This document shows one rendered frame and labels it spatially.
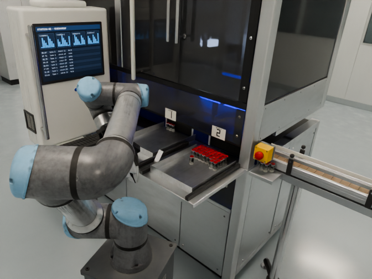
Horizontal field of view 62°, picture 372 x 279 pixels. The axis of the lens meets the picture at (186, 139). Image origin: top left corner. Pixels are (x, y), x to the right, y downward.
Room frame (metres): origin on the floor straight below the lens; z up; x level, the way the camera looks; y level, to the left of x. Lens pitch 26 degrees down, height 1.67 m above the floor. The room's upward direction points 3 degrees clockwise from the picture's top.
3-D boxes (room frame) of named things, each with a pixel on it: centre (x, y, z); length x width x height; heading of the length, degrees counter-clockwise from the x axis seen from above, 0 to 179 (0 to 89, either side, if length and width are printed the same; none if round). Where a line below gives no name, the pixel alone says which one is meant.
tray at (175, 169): (1.32, -0.05, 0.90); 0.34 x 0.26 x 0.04; 140
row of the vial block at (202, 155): (1.39, -0.10, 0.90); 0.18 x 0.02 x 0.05; 50
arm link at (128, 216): (0.83, 0.18, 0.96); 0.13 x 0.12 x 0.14; 93
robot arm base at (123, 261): (0.83, 0.17, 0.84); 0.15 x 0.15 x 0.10
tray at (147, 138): (1.61, 0.15, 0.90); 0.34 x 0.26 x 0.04; 140
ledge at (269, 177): (1.34, -0.41, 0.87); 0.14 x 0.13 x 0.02; 140
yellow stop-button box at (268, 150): (1.32, -0.37, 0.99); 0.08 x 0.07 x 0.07; 140
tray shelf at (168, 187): (1.44, 0.07, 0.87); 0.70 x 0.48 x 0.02; 50
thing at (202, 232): (2.38, 0.16, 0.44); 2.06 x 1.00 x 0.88; 50
